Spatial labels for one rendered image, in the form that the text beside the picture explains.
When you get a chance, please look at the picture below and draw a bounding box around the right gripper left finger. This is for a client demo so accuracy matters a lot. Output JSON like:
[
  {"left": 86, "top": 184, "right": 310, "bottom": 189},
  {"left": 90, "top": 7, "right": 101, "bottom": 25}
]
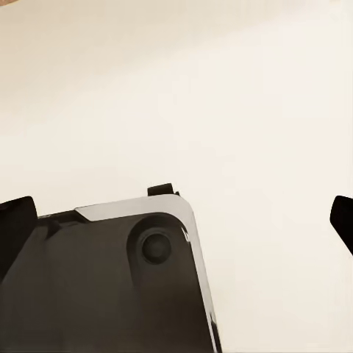
[{"left": 0, "top": 196, "right": 38, "bottom": 283}]

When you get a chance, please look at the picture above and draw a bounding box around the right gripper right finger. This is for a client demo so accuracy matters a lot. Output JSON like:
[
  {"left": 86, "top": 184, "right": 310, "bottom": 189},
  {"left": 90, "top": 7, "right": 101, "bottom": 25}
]
[{"left": 329, "top": 196, "right": 353, "bottom": 254}]

